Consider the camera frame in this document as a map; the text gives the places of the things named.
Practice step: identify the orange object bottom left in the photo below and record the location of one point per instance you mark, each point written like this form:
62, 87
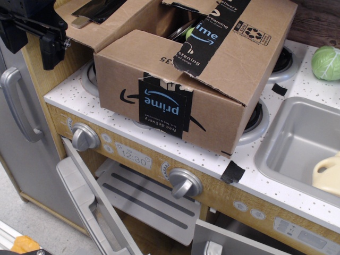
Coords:
23, 244

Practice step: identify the metal pot lid in box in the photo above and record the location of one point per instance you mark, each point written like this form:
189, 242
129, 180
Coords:
181, 32

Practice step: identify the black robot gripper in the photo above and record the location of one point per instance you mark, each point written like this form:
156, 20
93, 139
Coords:
40, 19

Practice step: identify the rear right stove burner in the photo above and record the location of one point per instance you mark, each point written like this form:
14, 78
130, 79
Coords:
285, 67

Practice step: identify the left silver stove knob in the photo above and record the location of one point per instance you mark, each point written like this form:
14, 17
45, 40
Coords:
84, 137

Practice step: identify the front right stove burner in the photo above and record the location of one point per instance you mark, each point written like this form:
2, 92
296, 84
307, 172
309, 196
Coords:
257, 124

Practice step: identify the grey dishwasher door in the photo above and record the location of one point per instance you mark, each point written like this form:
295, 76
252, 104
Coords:
211, 239

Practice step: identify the grey fridge door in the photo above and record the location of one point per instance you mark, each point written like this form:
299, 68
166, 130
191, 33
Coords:
32, 166

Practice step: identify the white oven rack shelf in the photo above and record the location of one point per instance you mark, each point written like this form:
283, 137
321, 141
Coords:
148, 201

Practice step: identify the black tape piece rear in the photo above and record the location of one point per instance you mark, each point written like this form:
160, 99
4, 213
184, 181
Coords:
279, 89

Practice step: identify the cream toy teapot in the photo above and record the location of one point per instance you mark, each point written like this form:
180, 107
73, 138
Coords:
325, 175

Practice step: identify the grey fridge door handle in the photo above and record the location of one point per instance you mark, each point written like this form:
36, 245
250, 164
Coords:
9, 79

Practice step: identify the grey toy sink basin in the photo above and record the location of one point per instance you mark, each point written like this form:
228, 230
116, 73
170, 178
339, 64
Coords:
302, 134

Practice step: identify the green ball inside box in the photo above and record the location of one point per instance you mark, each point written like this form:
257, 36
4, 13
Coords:
188, 33

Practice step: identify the green toy cabbage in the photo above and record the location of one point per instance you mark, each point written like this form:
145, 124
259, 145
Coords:
325, 63

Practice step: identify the silver stove knob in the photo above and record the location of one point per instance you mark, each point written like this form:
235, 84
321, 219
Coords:
84, 137
184, 183

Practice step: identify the black tape piece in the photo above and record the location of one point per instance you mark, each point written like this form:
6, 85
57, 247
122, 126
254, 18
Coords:
233, 173
279, 89

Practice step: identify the grey open oven door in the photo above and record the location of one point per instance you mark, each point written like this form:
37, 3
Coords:
98, 216

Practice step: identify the black tape piece front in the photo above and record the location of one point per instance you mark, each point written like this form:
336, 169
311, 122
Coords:
233, 173

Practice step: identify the right silver stove knob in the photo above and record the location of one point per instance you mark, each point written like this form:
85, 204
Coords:
184, 183

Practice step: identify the brown Amazon Prime cardboard box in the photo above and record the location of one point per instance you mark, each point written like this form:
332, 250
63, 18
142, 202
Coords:
202, 90

